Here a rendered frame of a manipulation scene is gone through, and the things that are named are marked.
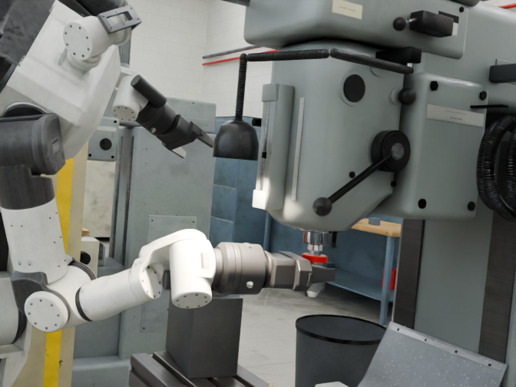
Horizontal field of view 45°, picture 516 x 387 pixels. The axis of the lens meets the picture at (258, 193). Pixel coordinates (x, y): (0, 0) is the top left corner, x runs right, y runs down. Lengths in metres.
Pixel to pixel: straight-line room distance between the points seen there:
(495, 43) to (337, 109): 0.39
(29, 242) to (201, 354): 0.54
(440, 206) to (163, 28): 9.90
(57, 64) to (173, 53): 9.73
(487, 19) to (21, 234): 0.91
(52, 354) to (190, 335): 1.44
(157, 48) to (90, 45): 9.70
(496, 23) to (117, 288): 0.84
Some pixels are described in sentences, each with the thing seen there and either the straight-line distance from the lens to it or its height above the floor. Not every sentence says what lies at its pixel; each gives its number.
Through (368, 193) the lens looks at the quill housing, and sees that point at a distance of 1.06.
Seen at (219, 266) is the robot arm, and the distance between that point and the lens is 1.03.
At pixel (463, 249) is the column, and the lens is 1.37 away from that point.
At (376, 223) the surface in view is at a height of 0.91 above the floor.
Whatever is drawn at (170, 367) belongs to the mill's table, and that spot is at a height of 0.91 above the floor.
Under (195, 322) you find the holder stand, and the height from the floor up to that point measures 1.04.
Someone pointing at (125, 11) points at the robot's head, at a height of 1.66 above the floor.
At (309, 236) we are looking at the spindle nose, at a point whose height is 1.29.
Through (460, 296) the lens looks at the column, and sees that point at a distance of 1.38.
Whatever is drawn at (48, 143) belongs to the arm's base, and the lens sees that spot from 1.05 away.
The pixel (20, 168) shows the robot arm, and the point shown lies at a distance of 1.07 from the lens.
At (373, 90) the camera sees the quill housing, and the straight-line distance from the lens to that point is 1.06.
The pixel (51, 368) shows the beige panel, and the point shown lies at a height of 0.47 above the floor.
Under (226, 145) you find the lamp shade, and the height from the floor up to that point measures 1.44.
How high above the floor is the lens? 1.42
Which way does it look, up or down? 3 degrees down
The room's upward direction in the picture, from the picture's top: 5 degrees clockwise
